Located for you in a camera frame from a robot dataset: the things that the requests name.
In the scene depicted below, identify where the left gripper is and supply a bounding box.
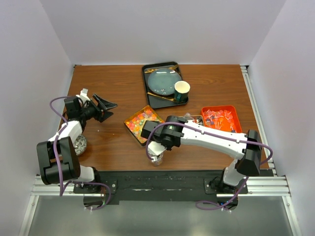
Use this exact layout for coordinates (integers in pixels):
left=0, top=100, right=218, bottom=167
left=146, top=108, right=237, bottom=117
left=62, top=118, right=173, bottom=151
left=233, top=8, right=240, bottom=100
left=79, top=94, right=117, bottom=122

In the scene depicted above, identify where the clear glass jar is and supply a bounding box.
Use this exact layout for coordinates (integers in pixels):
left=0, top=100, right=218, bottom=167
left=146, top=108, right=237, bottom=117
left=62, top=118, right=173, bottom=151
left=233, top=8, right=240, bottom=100
left=151, top=153, right=163, bottom=166

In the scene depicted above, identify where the gold tin of gummy candies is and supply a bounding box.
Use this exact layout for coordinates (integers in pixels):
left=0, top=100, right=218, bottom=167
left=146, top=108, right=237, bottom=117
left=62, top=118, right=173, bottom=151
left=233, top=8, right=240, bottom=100
left=124, top=105, right=164, bottom=147

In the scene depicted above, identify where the orange tray of lollipops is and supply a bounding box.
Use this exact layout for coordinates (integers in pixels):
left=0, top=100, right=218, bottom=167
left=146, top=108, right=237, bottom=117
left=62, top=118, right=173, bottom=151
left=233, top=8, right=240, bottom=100
left=201, top=105, right=242, bottom=133

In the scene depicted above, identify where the clear plastic scoop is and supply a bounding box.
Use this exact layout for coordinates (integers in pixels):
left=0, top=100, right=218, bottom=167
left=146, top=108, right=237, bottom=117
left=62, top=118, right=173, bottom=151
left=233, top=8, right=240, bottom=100
left=183, top=113, right=193, bottom=120

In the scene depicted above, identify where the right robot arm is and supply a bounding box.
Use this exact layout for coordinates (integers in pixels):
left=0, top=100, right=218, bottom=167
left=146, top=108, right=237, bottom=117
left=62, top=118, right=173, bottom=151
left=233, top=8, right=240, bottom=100
left=140, top=116, right=261, bottom=193

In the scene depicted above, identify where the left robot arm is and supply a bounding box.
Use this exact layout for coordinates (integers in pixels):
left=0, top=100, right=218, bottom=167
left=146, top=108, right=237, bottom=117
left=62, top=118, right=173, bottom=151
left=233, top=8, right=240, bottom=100
left=36, top=89, right=117, bottom=193

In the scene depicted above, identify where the silver patterned bowl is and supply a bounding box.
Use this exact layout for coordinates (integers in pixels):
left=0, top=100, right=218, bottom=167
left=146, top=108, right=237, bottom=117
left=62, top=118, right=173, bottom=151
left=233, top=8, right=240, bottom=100
left=73, top=134, right=87, bottom=156

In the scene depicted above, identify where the gold knife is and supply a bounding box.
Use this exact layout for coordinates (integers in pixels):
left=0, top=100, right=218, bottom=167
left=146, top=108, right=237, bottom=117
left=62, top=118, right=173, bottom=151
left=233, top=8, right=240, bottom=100
left=147, top=92, right=174, bottom=101

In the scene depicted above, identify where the dark green mug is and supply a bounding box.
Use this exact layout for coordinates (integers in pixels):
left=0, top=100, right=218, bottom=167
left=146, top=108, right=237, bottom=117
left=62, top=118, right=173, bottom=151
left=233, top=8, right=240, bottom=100
left=174, top=81, right=190, bottom=103

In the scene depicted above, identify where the gold fork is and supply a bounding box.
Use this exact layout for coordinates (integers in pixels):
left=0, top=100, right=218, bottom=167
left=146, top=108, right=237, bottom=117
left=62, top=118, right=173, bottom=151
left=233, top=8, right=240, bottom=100
left=144, top=64, right=179, bottom=73

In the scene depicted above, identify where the blue-grey ceramic plate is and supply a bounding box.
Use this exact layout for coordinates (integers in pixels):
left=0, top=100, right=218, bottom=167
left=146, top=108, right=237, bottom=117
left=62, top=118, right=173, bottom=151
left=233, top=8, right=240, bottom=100
left=147, top=68, right=182, bottom=96

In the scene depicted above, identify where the black serving tray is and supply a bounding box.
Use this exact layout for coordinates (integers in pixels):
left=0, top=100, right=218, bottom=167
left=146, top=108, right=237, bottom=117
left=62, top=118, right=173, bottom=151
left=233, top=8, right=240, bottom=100
left=141, top=61, right=189, bottom=109

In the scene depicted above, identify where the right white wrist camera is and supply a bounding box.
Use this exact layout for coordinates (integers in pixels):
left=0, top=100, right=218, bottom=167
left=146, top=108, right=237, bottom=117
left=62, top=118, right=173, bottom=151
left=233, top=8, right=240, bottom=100
left=148, top=141, right=166, bottom=157

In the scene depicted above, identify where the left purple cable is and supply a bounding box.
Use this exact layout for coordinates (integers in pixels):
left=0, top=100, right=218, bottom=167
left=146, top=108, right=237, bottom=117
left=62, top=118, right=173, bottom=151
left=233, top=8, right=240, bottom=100
left=50, top=96, right=113, bottom=211

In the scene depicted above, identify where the purple cable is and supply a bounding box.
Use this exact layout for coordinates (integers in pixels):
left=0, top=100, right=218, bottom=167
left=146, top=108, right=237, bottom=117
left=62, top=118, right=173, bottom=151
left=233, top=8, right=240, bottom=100
left=145, top=122, right=274, bottom=211
left=50, top=96, right=113, bottom=211

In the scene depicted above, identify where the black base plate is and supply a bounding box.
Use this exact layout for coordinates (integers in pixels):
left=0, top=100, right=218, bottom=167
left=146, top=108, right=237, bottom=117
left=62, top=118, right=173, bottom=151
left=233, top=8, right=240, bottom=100
left=71, top=170, right=249, bottom=207

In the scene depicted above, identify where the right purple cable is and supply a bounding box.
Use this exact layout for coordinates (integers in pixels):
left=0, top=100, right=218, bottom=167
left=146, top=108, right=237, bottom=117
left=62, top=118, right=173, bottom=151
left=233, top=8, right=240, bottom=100
left=145, top=122, right=274, bottom=211

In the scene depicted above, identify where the aluminium frame rail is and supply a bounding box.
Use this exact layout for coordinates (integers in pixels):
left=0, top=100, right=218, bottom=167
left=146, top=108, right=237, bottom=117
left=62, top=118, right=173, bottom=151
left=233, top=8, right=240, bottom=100
left=24, top=65, right=301, bottom=236

